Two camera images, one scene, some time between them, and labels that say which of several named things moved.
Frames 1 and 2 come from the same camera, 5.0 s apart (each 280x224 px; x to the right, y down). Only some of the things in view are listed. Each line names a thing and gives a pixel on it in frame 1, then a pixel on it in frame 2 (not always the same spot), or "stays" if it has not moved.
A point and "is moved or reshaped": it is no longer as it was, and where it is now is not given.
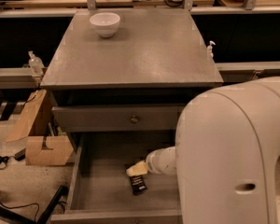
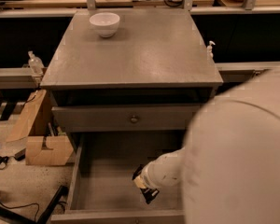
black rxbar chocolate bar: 137,184 is moved or reshaped
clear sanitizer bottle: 35,63 stays
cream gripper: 153,163 -> 147,178
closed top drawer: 119,119 stays
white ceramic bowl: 105,23 stays
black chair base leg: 61,192 stays
